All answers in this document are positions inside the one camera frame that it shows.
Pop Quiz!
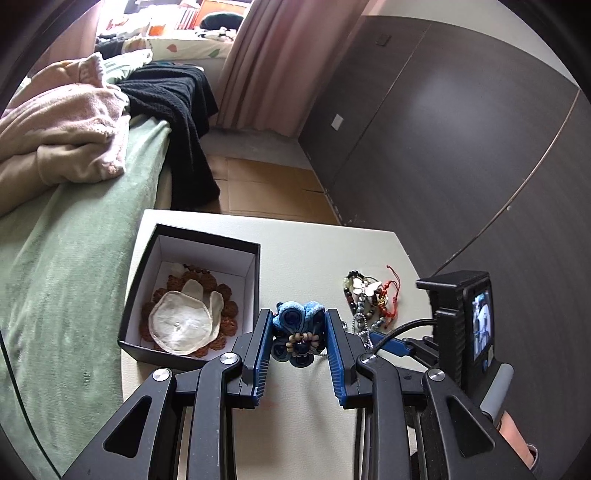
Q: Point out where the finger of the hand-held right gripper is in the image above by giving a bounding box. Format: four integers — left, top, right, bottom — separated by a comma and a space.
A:
369, 330, 413, 358

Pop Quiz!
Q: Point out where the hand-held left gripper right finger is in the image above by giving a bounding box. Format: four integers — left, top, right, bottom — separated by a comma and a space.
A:
324, 309, 539, 480

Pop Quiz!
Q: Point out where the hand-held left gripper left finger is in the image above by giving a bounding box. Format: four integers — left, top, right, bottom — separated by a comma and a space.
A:
60, 308, 274, 480

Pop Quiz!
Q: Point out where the blue fabric flower hair tie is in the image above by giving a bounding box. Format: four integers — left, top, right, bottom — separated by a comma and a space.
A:
270, 301, 327, 369

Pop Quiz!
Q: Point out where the black box with white inside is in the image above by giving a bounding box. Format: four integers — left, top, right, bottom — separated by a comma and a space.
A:
117, 223, 262, 373

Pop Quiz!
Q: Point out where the person's right hand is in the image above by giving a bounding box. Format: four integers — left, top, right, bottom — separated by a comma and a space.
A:
498, 410, 539, 468

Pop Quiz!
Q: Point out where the flattened cardboard sheet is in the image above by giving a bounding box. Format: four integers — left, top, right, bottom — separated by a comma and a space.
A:
203, 156, 345, 227

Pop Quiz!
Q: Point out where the dark wooden wardrobe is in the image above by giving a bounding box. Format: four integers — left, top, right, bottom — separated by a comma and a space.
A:
298, 15, 591, 370

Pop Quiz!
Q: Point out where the green blanket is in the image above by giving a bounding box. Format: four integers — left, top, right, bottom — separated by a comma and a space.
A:
0, 113, 174, 477

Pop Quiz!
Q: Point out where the black knitted blanket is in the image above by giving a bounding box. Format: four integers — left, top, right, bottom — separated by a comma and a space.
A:
117, 65, 222, 214

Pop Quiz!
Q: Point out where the pink curtain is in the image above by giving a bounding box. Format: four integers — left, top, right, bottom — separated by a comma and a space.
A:
216, 0, 371, 140

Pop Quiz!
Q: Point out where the beige pink fleece blanket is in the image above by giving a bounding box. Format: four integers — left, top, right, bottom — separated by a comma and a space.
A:
0, 52, 133, 216

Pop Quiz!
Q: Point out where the leaf print bedding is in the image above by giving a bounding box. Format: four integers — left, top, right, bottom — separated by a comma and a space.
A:
96, 28, 237, 62

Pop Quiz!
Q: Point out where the green white striped cloth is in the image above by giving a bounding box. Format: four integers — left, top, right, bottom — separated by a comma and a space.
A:
99, 50, 154, 86

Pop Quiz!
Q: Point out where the dark round cushion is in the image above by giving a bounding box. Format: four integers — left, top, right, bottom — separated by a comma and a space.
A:
200, 12, 242, 31

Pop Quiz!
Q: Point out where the row of books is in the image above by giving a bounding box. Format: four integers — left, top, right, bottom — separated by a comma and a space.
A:
177, 6, 202, 31

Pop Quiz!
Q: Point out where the black cable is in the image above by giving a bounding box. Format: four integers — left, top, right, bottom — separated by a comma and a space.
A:
378, 318, 437, 340

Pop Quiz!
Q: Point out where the silver ball chain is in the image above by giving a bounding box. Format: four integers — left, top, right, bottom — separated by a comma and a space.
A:
351, 308, 378, 352

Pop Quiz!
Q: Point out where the brown beaded bracelet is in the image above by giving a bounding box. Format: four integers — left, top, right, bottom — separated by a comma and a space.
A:
140, 270, 240, 359

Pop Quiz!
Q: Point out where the red cord bracelet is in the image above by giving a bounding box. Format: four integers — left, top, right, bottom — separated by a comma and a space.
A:
376, 265, 408, 325

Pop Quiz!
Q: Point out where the dark beaded bracelet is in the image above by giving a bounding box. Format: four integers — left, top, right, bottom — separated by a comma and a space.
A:
344, 271, 370, 320

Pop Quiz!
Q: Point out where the white butterfly pendant necklace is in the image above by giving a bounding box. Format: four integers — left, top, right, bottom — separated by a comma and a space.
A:
353, 277, 385, 299

